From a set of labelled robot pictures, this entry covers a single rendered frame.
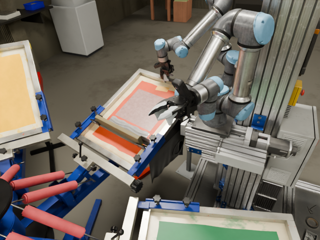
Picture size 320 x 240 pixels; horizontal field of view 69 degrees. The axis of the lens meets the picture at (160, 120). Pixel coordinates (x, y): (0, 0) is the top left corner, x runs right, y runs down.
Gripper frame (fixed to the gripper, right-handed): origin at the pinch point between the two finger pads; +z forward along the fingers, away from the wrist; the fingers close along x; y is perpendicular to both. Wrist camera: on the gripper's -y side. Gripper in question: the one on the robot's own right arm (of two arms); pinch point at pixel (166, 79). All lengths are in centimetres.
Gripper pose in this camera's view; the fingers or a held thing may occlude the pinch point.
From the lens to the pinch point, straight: 188.7
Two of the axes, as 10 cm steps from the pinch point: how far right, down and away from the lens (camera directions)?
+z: 2.0, 6.1, 7.7
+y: 8.0, 3.5, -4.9
